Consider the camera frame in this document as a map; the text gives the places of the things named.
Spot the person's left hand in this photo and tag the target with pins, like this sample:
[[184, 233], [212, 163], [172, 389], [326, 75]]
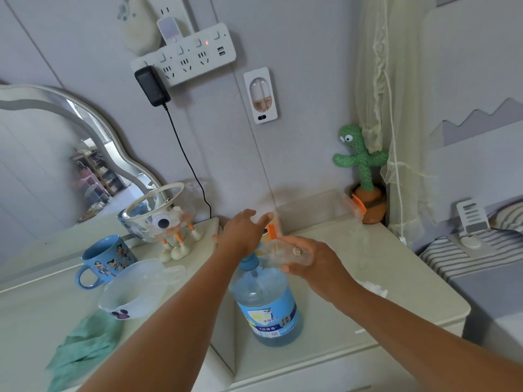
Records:
[[239, 234]]

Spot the person's right hand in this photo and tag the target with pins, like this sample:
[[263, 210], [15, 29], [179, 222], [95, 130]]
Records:
[[325, 269]]

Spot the person's right thumb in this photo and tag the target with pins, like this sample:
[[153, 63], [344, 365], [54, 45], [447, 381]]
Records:
[[300, 241]]

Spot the person's left thumb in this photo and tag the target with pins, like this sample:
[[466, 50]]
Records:
[[264, 221]]

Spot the small clear plastic bottle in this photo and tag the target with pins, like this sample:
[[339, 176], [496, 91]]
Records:
[[280, 252]]

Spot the person's right forearm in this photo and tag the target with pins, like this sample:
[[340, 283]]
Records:
[[416, 338]]

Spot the person's left forearm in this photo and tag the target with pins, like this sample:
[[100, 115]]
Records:
[[171, 322]]

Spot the clear box with orange clips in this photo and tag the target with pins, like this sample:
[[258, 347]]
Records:
[[314, 212]]

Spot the large blue water bottle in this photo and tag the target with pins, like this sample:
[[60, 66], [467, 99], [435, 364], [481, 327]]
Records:
[[265, 310]]

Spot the white tissue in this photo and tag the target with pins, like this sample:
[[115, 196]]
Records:
[[374, 287]]

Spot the green cactus plush toy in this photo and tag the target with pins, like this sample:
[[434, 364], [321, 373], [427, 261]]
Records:
[[359, 159]]

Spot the clear bowl on duck-feet stand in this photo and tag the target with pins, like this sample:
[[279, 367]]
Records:
[[161, 220]]

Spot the white bedside cabinet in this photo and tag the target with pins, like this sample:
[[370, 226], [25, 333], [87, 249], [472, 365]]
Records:
[[367, 322]]

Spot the white plastic measuring cup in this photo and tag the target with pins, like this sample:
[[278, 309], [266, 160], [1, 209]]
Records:
[[137, 289]]

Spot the grey striped bed sheet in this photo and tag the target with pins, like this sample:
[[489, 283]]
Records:
[[457, 257]]

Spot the blue cartoon mug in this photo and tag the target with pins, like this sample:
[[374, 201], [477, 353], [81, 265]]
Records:
[[107, 259]]

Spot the cream lace curtain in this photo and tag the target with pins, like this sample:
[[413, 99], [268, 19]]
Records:
[[388, 97]]

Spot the white phone stand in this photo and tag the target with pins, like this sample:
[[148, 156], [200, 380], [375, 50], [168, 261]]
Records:
[[470, 224]]

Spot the black power adapter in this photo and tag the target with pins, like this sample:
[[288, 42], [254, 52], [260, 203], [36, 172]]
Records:
[[152, 85]]

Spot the white power strip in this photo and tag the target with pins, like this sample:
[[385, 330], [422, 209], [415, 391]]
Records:
[[192, 57]]

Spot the grey striped pillow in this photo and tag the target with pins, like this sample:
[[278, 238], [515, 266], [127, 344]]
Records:
[[510, 218]]

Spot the white plug-in device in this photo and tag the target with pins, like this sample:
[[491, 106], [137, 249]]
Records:
[[170, 30]]

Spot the green cleaning cloth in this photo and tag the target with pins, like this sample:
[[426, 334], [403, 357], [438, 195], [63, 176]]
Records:
[[83, 347]]

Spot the wavy framed mirror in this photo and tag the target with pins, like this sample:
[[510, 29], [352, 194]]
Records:
[[45, 171]]

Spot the white hanging plush ornament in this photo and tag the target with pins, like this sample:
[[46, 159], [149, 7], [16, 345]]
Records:
[[139, 24]]

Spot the white bed headboard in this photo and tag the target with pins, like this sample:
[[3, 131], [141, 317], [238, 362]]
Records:
[[474, 77]]

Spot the white dressing table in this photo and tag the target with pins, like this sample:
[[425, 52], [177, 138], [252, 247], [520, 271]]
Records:
[[32, 314]]

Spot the white wall dispenser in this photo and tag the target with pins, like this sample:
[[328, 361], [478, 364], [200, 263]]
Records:
[[260, 95]]

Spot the white wall socket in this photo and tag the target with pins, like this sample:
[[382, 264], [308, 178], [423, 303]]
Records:
[[171, 6]]

